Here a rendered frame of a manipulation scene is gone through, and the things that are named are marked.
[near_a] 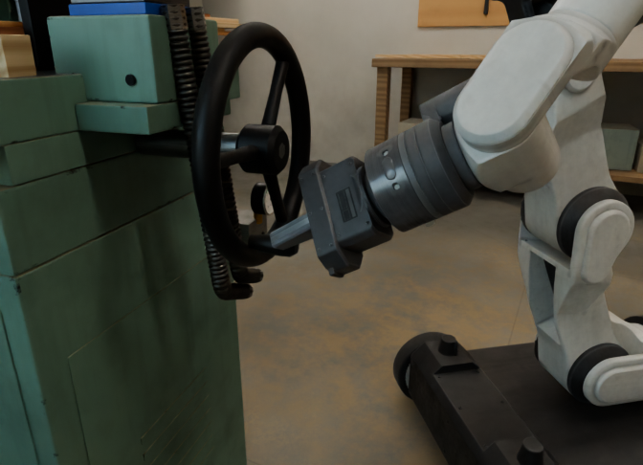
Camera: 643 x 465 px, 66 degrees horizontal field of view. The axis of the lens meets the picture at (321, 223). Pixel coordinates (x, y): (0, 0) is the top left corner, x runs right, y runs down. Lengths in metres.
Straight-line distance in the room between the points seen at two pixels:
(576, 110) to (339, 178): 0.52
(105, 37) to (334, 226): 0.32
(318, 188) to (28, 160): 0.29
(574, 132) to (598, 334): 0.44
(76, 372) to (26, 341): 0.08
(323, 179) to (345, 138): 3.60
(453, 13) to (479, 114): 3.37
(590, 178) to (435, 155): 0.60
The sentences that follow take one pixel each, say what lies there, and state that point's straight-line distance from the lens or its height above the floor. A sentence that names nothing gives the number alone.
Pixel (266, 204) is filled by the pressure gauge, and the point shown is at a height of 0.66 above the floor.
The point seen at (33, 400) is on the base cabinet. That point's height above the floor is 0.56.
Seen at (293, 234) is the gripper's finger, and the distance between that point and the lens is 0.52.
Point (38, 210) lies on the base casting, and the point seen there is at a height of 0.77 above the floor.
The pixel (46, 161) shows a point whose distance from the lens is 0.59.
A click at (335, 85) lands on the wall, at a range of 4.08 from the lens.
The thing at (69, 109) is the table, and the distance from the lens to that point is 0.62.
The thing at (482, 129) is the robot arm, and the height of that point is 0.87.
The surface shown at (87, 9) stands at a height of 0.97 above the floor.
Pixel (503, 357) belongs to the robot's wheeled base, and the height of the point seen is 0.17.
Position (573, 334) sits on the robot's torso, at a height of 0.38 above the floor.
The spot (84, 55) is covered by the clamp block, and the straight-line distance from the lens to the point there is 0.63.
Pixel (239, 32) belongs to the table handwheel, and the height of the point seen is 0.94.
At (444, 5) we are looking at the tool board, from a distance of 3.79.
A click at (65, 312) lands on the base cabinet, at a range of 0.64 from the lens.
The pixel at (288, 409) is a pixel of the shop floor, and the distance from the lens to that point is 1.44.
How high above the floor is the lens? 0.93
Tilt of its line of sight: 20 degrees down
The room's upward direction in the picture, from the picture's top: straight up
